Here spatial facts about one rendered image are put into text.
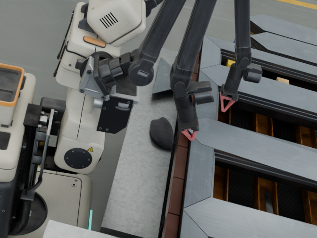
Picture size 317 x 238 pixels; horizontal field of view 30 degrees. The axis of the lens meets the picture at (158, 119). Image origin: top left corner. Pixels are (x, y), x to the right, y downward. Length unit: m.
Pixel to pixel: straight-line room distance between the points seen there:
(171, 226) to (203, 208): 0.13
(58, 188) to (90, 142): 0.60
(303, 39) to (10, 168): 1.83
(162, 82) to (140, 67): 0.98
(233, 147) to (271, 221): 0.37
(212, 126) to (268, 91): 0.45
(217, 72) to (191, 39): 0.94
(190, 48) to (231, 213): 0.59
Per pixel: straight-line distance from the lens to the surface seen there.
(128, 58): 1.82
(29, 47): 4.13
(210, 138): 2.28
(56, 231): 1.53
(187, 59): 1.80
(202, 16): 1.73
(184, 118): 1.93
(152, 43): 1.77
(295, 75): 2.97
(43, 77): 3.86
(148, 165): 2.34
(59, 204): 2.66
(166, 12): 1.72
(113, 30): 1.91
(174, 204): 2.01
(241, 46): 2.31
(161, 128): 2.49
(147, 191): 2.23
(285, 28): 3.33
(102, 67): 1.82
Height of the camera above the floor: 2.21
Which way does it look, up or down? 36 degrees down
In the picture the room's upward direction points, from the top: 18 degrees clockwise
